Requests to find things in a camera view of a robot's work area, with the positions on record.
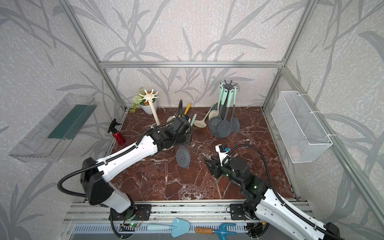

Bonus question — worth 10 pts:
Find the grey skimmer green handle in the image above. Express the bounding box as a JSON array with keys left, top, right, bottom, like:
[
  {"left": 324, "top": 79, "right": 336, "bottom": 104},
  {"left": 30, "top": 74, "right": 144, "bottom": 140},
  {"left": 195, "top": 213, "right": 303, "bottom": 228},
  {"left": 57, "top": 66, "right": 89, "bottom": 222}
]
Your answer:
[
  {"left": 210, "top": 83, "right": 223, "bottom": 111},
  {"left": 209, "top": 89, "right": 228, "bottom": 133}
]

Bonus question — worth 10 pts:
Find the large cream skimmer green handle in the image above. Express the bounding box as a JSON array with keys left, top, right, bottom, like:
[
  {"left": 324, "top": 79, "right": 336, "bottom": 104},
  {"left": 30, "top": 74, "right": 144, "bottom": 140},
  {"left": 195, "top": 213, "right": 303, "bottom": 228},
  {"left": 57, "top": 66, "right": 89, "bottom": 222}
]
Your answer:
[{"left": 209, "top": 84, "right": 224, "bottom": 121}]

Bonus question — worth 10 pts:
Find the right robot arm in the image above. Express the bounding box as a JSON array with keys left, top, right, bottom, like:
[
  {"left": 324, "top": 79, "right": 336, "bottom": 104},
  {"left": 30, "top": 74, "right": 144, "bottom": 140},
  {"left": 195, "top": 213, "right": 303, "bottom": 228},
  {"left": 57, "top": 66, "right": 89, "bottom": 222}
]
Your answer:
[{"left": 205, "top": 157, "right": 341, "bottom": 240}]

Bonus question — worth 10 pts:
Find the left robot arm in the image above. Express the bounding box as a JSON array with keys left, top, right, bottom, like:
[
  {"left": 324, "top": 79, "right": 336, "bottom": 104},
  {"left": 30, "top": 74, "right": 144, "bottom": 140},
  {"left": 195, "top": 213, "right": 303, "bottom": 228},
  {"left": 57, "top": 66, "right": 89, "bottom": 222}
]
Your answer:
[{"left": 80, "top": 117, "right": 192, "bottom": 217}]

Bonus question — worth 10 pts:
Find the cream skimmer leaning on rack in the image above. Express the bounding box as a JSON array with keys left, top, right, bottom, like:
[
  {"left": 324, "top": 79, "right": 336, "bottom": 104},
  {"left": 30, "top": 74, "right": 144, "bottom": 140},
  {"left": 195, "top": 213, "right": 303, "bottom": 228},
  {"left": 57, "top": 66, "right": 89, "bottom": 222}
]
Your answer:
[{"left": 166, "top": 116, "right": 175, "bottom": 122}]

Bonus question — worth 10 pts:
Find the cream utensil rack stand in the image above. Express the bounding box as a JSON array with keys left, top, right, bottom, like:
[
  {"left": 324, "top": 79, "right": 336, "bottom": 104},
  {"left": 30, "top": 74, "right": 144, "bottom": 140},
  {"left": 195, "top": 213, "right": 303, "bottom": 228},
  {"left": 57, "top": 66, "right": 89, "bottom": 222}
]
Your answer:
[{"left": 139, "top": 89, "right": 169, "bottom": 151}]

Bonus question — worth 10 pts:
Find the dark grey utensil rack stand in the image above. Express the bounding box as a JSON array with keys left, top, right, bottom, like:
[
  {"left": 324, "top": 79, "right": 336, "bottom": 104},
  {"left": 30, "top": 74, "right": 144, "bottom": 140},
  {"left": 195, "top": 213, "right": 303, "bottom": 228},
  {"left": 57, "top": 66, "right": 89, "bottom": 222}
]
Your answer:
[{"left": 211, "top": 80, "right": 237, "bottom": 139}]

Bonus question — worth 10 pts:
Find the yellow toy shovel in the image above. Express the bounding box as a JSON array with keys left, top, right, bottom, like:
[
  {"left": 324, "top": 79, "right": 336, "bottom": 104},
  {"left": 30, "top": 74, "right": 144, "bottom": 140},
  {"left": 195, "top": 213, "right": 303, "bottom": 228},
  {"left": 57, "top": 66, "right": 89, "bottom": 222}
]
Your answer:
[{"left": 184, "top": 103, "right": 192, "bottom": 115}]

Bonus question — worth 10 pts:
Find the potted artificial plant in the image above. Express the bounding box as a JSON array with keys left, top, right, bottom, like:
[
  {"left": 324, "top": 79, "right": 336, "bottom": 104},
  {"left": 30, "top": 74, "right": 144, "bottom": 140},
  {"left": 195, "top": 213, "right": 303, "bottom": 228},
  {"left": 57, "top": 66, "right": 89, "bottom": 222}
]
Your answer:
[{"left": 129, "top": 87, "right": 153, "bottom": 115}]

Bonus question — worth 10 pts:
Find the red spray bottle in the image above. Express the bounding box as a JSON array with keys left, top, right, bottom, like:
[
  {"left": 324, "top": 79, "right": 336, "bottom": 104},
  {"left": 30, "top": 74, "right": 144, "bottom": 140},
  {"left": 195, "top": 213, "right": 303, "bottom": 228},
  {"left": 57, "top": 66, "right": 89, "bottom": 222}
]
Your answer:
[{"left": 108, "top": 119, "right": 126, "bottom": 146}]

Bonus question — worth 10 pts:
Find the light blue garden trowel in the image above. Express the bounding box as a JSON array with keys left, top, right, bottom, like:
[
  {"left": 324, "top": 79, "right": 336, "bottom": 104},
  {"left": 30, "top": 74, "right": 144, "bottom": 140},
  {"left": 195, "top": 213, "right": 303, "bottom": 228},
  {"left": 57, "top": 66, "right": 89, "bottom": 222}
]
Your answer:
[{"left": 147, "top": 219, "right": 191, "bottom": 238}]

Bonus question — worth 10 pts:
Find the small cream skimmer green handle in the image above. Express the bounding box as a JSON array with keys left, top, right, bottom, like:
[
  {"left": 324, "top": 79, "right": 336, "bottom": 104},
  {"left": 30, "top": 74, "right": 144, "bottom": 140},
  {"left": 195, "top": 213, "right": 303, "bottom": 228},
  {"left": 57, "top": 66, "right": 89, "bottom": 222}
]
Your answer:
[{"left": 194, "top": 111, "right": 210, "bottom": 128}]

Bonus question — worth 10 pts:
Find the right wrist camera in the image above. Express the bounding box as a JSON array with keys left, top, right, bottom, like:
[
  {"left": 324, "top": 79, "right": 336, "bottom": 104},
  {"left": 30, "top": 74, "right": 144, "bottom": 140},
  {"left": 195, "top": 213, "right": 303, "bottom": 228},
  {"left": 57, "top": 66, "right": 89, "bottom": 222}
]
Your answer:
[{"left": 215, "top": 144, "right": 231, "bottom": 167}]

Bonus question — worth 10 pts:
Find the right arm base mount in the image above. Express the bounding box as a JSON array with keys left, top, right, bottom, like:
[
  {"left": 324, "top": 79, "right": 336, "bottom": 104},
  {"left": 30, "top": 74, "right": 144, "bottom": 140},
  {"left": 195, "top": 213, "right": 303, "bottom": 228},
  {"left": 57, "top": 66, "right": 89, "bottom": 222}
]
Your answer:
[{"left": 226, "top": 204, "right": 257, "bottom": 221}]

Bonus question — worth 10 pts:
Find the blue garden fork wooden handle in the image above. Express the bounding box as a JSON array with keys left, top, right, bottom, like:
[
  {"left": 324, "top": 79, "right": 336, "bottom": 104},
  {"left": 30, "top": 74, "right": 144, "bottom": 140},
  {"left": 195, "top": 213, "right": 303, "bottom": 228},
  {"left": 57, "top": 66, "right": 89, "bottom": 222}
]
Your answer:
[{"left": 195, "top": 223, "right": 237, "bottom": 240}]

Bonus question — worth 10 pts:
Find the white wire mesh basket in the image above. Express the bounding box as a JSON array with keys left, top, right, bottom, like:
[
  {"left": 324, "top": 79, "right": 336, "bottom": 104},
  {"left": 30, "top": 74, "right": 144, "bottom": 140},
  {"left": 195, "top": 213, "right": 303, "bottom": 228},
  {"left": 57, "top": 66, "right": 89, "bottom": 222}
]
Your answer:
[{"left": 272, "top": 91, "right": 333, "bottom": 163}]

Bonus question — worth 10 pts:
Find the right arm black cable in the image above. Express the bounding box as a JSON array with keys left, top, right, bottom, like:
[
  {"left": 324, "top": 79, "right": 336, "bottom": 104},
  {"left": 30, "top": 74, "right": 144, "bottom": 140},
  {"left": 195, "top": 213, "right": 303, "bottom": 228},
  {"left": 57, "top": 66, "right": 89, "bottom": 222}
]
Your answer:
[{"left": 223, "top": 143, "right": 346, "bottom": 240}]

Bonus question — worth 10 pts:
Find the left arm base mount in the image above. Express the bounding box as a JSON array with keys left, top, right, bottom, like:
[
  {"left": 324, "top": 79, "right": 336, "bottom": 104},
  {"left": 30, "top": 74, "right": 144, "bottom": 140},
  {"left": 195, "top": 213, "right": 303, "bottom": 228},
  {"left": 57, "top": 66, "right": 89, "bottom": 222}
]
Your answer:
[{"left": 108, "top": 204, "right": 152, "bottom": 221}]

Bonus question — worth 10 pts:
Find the clear plastic wall shelf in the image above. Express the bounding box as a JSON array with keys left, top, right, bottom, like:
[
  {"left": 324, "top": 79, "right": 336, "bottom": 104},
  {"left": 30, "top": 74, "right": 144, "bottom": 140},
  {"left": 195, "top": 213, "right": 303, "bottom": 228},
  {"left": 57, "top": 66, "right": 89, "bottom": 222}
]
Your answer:
[{"left": 9, "top": 94, "right": 98, "bottom": 163}]

